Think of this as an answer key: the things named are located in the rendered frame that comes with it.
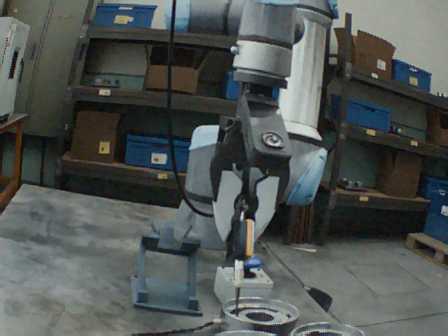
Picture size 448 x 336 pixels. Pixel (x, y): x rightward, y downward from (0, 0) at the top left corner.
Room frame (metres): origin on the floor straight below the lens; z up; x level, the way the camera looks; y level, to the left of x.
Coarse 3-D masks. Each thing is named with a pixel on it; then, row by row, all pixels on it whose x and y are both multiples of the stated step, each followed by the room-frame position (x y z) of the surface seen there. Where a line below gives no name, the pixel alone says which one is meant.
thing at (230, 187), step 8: (224, 176) 0.69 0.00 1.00; (232, 176) 0.70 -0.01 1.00; (224, 184) 0.69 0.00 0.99; (232, 184) 0.70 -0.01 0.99; (240, 184) 0.70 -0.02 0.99; (224, 192) 0.70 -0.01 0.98; (232, 192) 0.70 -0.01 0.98; (224, 200) 0.70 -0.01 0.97; (232, 200) 0.70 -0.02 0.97; (216, 208) 0.70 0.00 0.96; (224, 208) 0.70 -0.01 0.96; (232, 208) 0.70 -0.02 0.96; (216, 216) 0.70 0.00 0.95; (224, 216) 0.70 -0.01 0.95; (224, 224) 0.70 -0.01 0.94; (224, 232) 0.70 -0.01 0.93; (224, 240) 0.71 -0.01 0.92
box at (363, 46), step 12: (336, 36) 4.64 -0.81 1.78; (360, 36) 4.35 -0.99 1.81; (372, 36) 4.38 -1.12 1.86; (360, 48) 4.36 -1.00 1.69; (372, 48) 4.39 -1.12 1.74; (384, 48) 4.44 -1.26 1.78; (360, 60) 4.36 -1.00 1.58; (372, 60) 4.40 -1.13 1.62; (384, 60) 4.45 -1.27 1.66; (372, 72) 4.41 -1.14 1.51; (384, 72) 4.45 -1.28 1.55
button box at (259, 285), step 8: (224, 272) 0.79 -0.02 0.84; (232, 272) 0.80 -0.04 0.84; (256, 272) 0.81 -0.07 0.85; (216, 280) 0.81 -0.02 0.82; (224, 280) 0.77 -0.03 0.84; (232, 280) 0.76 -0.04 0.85; (248, 280) 0.77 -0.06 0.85; (256, 280) 0.77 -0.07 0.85; (264, 280) 0.78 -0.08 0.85; (216, 288) 0.80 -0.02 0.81; (224, 288) 0.76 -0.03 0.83; (232, 288) 0.75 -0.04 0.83; (240, 288) 0.76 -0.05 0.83; (248, 288) 0.76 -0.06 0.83; (256, 288) 0.76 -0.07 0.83; (264, 288) 0.76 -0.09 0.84; (216, 296) 0.79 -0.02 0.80; (224, 296) 0.75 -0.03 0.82; (232, 296) 0.75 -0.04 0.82; (240, 296) 0.76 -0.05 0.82; (248, 296) 0.76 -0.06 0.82; (256, 296) 0.76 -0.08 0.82; (264, 296) 0.77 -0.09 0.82
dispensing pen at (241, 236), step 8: (240, 200) 0.73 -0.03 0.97; (240, 208) 0.72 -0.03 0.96; (240, 216) 0.72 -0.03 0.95; (232, 224) 0.69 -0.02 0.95; (240, 224) 0.69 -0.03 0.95; (232, 232) 0.69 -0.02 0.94; (240, 232) 0.69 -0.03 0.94; (232, 240) 0.68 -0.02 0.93; (240, 240) 0.68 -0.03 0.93; (232, 248) 0.68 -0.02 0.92; (240, 248) 0.67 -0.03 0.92; (232, 256) 0.67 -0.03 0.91; (240, 256) 0.67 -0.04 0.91; (240, 264) 0.68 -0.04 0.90; (240, 272) 0.67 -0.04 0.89; (240, 280) 0.67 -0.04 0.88
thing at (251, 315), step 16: (224, 304) 0.66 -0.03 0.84; (240, 304) 0.70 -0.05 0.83; (256, 304) 0.70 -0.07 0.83; (272, 304) 0.70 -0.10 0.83; (288, 304) 0.68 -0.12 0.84; (224, 320) 0.63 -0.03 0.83; (240, 320) 0.61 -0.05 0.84; (256, 320) 0.67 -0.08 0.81; (272, 320) 0.64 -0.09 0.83; (288, 320) 0.62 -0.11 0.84
